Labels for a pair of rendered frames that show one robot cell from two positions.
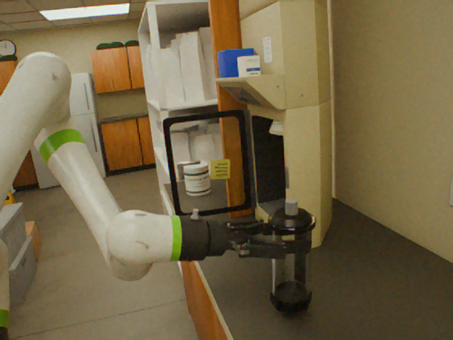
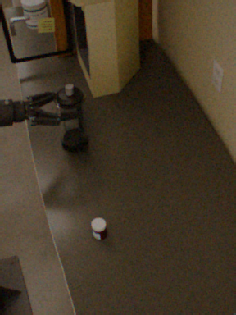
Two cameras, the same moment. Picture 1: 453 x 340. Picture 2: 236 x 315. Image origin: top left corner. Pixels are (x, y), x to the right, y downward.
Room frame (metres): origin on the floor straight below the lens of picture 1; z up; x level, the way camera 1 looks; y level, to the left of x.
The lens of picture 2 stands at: (-0.44, -0.31, 2.17)
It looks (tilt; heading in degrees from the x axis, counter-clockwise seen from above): 49 degrees down; 1
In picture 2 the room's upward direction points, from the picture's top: 4 degrees counter-clockwise
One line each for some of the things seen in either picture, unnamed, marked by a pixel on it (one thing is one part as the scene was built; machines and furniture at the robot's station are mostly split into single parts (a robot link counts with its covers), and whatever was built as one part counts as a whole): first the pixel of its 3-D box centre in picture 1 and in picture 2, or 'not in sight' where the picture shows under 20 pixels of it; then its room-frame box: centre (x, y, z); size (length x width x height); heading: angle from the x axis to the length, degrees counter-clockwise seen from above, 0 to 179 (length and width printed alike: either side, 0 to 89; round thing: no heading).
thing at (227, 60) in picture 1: (235, 63); not in sight; (1.17, -0.09, 1.56); 0.10 x 0.10 x 0.09; 15
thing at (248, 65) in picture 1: (248, 66); not in sight; (1.05, -0.12, 1.54); 0.05 x 0.05 x 0.06; 23
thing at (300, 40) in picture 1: (298, 125); (107, 1); (1.14, -0.28, 1.33); 0.32 x 0.25 x 0.77; 15
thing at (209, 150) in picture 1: (209, 165); (36, 23); (1.23, 0.04, 1.19); 0.30 x 0.01 x 0.40; 98
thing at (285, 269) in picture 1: (291, 260); (72, 118); (0.68, -0.14, 1.09); 0.11 x 0.11 x 0.21
